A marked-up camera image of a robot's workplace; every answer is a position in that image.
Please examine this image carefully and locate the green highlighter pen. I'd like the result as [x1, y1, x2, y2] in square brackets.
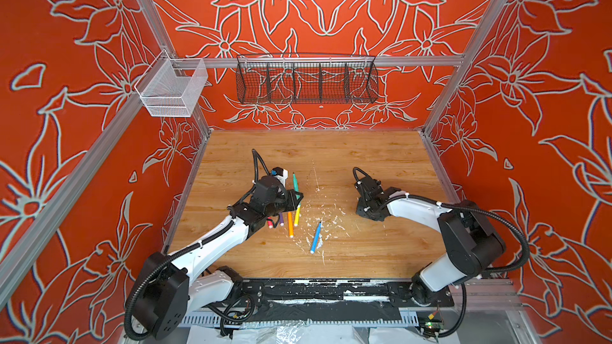
[293, 173, 299, 192]

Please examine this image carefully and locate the yellow highlighter pen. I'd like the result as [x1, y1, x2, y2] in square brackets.
[293, 205, 301, 226]

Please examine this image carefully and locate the orange highlighter pen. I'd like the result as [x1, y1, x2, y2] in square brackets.
[287, 212, 294, 238]

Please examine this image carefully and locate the blue highlighter pen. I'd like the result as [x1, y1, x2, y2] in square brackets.
[310, 221, 322, 254]

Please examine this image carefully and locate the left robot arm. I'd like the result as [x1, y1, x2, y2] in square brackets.
[124, 183, 304, 341]

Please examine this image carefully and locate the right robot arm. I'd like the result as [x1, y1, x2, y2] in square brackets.
[354, 168, 531, 306]

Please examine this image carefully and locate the white mesh basket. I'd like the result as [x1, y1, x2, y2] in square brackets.
[134, 50, 209, 118]

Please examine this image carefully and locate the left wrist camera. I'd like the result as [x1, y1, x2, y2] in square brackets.
[271, 167, 288, 185]

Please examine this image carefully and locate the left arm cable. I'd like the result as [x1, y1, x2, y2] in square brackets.
[251, 148, 271, 185]

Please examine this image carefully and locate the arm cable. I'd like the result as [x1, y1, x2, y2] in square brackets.
[251, 148, 271, 185]
[352, 166, 531, 273]

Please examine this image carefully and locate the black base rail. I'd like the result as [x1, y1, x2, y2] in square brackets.
[215, 278, 455, 326]

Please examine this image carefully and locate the black wire basket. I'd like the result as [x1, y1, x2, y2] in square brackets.
[236, 53, 380, 105]

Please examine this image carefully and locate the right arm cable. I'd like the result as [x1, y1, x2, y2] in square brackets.
[352, 166, 531, 273]

